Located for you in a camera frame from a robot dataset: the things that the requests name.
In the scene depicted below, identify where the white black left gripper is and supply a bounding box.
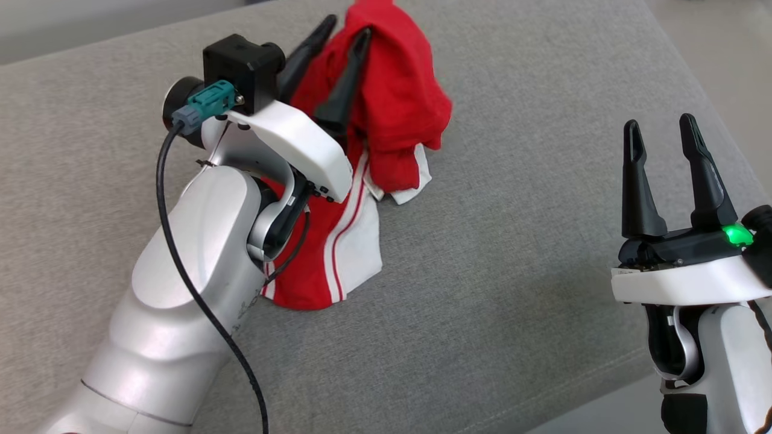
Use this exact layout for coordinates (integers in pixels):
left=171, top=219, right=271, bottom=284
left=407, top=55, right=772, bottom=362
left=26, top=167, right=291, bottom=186
left=162, top=15, right=373, bottom=203

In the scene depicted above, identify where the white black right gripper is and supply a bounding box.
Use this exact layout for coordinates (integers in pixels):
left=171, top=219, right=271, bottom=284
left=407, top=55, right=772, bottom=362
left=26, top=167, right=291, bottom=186
left=611, top=113, right=772, bottom=305

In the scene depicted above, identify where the red shorts white side panel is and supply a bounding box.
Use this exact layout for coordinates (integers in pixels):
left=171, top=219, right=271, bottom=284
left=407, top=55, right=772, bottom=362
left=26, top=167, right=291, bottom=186
left=288, top=0, right=453, bottom=206

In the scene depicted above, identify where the black cable teal plug left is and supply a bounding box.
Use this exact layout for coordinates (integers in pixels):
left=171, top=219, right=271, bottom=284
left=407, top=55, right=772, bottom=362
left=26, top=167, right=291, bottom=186
left=156, top=80, right=270, bottom=434

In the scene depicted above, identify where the black cable teal plug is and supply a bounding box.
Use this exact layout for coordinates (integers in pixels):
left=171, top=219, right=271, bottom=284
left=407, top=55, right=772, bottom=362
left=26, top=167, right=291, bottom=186
left=156, top=80, right=270, bottom=434
left=747, top=297, right=772, bottom=341

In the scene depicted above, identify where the black cable teal plug right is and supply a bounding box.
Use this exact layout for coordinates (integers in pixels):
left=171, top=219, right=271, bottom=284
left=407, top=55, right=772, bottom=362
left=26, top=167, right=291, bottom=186
left=747, top=297, right=772, bottom=341

